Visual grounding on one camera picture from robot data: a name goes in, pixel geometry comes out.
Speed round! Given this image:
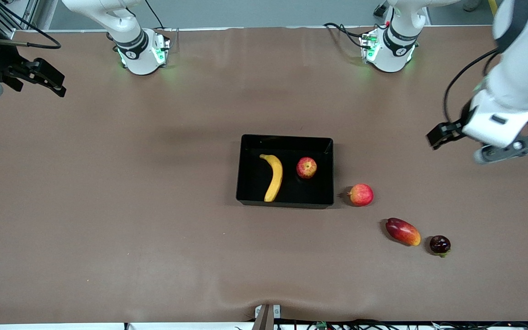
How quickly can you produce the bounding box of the metal table edge bracket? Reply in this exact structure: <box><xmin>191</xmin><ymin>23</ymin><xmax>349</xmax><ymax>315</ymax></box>
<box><xmin>254</xmin><ymin>304</ymin><xmax>281</xmax><ymax>330</ymax></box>

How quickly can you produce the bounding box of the yellow banana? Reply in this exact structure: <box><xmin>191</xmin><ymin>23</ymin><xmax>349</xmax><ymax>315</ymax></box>
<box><xmin>259</xmin><ymin>154</ymin><xmax>284</xmax><ymax>203</ymax></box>

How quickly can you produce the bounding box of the black right base cable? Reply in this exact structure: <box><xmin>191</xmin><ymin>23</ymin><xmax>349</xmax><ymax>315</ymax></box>
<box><xmin>145</xmin><ymin>0</ymin><xmax>166</xmax><ymax>31</ymax></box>

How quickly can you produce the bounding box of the black base cable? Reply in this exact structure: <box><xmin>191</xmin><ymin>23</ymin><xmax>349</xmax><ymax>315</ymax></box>
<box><xmin>145</xmin><ymin>0</ymin><xmax>166</xmax><ymax>31</ymax></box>
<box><xmin>323</xmin><ymin>22</ymin><xmax>374</xmax><ymax>49</ymax></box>

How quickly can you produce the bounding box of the red yellow mango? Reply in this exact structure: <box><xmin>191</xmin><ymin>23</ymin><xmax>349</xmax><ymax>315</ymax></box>
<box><xmin>385</xmin><ymin>218</ymin><xmax>422</xmax><ymax>247</ymax></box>

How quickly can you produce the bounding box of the aluminium frame profile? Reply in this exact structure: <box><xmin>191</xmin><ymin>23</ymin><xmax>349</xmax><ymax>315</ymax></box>
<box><xmin>0</xmin><ymin>0</ymin><xmax>40</xmax><ymax>44</ymax></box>

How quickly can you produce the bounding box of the brown table cover sheet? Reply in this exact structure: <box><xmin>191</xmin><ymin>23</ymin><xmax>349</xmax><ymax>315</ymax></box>
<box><xmin>0</xmin><ymin>25</ymin><xmax>528</xmax><ymax>324</ymax></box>

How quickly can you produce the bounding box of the dark purple mangosteen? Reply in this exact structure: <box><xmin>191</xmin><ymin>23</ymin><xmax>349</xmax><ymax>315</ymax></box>
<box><xmin>430</xmin><ymin>235</ymin><xmax>451</xmax><ymax>258</ymax></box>

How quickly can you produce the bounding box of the black plastic box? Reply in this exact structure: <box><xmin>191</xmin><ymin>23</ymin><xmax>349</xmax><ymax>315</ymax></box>
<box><xmin>236</xmin><ymin>134</ymin><xmax>335</xmax><ymax>210</ymax></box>

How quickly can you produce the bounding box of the red apple near tray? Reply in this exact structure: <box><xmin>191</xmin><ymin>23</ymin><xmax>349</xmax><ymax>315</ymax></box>
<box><xmin>347</xmin><ymin>184</ymin><xmax>374</xmax><ymax>208</ymax></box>

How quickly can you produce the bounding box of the red yellow apple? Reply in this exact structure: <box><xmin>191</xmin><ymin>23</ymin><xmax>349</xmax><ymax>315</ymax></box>
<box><xmin>296</xmin><ymin>157</ymin><xmax>318</xmax><ymax>180</ymax></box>

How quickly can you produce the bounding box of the black left base cable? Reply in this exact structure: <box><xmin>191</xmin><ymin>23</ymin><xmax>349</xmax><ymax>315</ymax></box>
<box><xmin>323</xmin><ymin>22</ymin><xmax>374</xmax><ymax>49</ymax></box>

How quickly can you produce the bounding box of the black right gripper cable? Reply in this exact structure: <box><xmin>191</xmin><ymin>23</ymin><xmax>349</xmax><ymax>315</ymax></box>
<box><xmin>0</xmin><ymin>0</ymin><xmax>62</xmax><ymax>50</ymax></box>

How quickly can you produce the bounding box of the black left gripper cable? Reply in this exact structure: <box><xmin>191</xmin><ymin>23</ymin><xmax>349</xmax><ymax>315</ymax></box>
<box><xmin>443</xmin><ymin>48</ymin><xmax>501</xmax><ymax>125</ymax></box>

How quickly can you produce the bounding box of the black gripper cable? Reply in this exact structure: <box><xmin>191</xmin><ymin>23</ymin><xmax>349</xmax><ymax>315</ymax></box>
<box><xmin>443</xmin><ymin>48</ymin><xmax>501</xmax><ymax>125</ymax></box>
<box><xmin>0</xmin><ymin>0</ymin><xmax>62</xmax><ymax>50</ymax></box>

